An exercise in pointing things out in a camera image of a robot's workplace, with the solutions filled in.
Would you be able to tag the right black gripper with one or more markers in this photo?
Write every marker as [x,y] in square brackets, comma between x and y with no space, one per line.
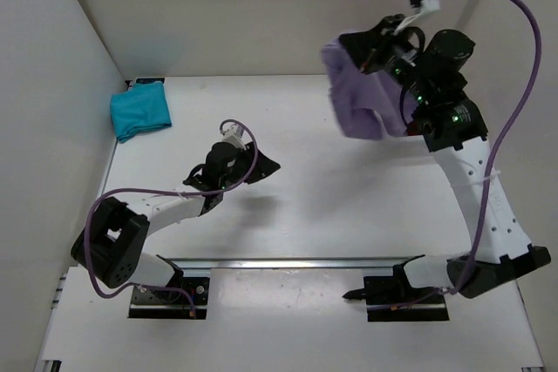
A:
[368,49]

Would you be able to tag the purple t shirt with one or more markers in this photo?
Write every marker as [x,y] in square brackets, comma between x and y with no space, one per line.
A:
[365,106]

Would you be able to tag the blue table label sticker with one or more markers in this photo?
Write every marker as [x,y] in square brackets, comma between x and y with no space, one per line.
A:
[147,81]

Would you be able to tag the teal t shirt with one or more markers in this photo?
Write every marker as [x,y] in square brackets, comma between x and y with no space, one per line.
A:
[141,109]

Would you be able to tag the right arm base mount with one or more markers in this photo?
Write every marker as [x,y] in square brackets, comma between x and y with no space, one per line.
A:
[388,299]

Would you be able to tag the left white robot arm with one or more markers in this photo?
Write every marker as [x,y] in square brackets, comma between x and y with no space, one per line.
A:
[119,230]

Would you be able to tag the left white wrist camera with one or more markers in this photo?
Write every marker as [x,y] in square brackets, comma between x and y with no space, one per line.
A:
[233,135]

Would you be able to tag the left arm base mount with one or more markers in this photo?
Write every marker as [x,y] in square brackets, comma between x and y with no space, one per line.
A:
[189,304]

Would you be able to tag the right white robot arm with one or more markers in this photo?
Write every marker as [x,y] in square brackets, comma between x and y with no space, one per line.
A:
[456,135]

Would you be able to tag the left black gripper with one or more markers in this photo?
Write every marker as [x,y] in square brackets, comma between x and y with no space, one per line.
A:
[264,167]

